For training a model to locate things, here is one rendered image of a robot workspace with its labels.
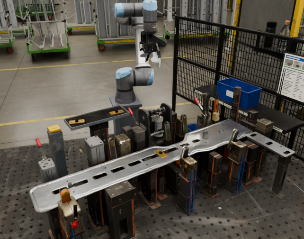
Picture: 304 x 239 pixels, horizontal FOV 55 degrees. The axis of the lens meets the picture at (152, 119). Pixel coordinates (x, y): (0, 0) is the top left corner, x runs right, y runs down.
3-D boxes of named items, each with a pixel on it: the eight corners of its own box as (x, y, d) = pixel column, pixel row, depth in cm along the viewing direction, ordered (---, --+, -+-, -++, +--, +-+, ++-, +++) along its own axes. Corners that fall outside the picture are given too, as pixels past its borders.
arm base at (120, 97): (113, 97, 215) (112, 84, 210) (133, 95, 219) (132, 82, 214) (116, 105, 202) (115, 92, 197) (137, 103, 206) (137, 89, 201)
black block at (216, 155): (212, 201, 174) (218, 161, 161) (201, 191, 182) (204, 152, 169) (222, 197, 178) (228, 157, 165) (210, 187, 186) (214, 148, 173)
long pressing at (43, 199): (38, 219, 123) (38, 216, 123) (27, 189, 140) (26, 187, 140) (255, 133, 190) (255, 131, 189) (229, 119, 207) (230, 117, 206)
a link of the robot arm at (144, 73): (132, 87, 210) (127, 10, 206) (153, 86, 212) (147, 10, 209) (134, 86, 198) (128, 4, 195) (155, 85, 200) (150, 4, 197)
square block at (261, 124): (257, 170, 201) (266, 124, 184) (248, 165, 207) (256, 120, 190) (264, 167, 204) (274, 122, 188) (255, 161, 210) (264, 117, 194)
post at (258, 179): (256, 183, 189) (264, 145, 176) (243, 174, 197) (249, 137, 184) (263, 179, 192) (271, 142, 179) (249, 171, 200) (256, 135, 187)
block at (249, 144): (245, 187, 185) (251, 150, 172) (231, 178, 193) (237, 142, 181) (254, 182, 190) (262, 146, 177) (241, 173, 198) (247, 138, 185)
